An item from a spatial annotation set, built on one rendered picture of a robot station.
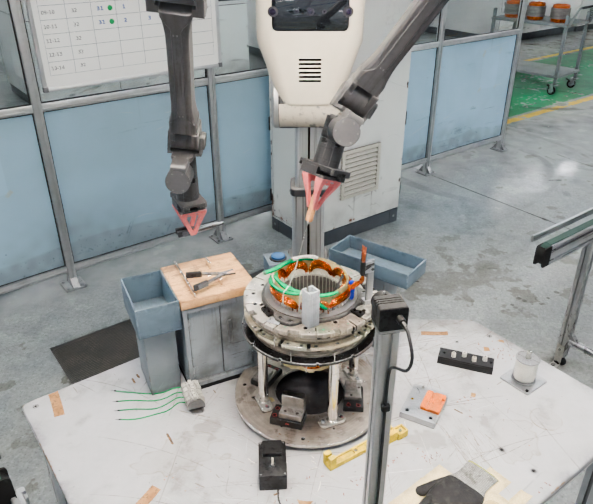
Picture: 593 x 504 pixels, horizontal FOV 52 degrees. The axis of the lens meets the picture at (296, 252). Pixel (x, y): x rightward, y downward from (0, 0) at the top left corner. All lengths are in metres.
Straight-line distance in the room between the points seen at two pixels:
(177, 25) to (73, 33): 2.13
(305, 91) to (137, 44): 1.90
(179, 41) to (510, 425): 1.17
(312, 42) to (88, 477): 1.18
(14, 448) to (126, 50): 2.00
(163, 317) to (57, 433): 0.38
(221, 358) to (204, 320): 0.14
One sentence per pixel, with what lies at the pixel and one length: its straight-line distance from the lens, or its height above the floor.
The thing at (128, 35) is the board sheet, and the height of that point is 1.36.
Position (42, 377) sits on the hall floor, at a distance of 3.12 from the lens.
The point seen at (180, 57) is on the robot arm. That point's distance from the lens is 1.27.
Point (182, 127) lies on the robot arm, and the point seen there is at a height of 1.47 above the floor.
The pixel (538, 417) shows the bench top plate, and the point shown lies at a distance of 1.68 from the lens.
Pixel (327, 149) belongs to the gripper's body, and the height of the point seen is 1.45.
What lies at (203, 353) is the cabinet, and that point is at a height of 0.89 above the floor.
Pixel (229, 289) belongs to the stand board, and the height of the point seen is 1.06.
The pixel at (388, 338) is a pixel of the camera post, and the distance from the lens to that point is 0.90.
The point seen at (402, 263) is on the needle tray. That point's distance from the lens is 1.72.
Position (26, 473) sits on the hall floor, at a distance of 2.70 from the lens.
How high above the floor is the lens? 1.87
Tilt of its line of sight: 29 degrees down
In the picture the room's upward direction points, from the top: straight up
